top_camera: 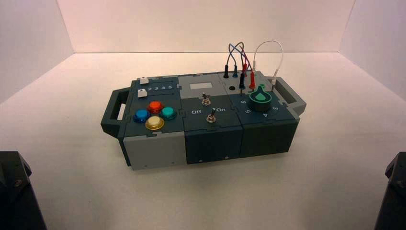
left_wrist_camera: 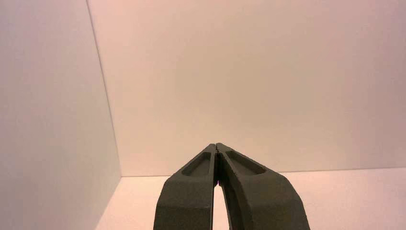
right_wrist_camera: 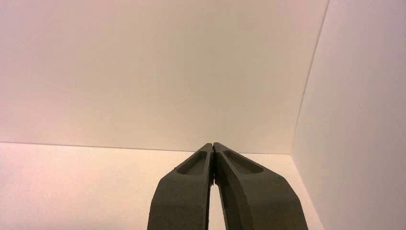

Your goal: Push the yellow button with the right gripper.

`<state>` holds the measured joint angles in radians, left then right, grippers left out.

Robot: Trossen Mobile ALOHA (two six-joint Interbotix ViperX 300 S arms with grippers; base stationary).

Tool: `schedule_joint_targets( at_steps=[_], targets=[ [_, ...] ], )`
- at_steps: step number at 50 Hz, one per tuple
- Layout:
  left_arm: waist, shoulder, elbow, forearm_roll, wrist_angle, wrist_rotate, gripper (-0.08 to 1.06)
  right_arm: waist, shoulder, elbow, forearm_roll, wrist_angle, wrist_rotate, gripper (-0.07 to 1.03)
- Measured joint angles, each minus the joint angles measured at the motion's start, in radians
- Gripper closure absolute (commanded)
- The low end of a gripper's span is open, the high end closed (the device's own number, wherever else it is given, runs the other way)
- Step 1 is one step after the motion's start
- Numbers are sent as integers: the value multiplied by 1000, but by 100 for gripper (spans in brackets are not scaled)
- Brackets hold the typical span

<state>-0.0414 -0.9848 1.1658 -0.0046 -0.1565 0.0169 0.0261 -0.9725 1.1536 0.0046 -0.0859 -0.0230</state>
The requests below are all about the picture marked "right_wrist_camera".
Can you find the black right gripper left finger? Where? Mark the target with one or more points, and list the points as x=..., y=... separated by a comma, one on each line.
x=184, y=196

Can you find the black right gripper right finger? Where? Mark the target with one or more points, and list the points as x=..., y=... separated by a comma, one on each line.
x=257, y=200

